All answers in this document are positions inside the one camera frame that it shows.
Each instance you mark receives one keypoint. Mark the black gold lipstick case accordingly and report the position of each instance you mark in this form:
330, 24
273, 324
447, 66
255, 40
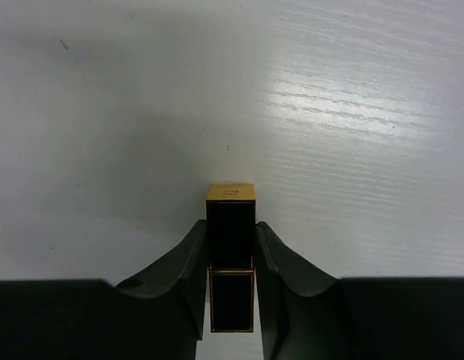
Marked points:
230, 230

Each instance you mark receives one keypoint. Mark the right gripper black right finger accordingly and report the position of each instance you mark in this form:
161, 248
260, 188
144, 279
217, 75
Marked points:
306, 313

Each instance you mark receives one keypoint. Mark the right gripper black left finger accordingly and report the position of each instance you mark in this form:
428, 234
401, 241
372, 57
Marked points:
157, 313

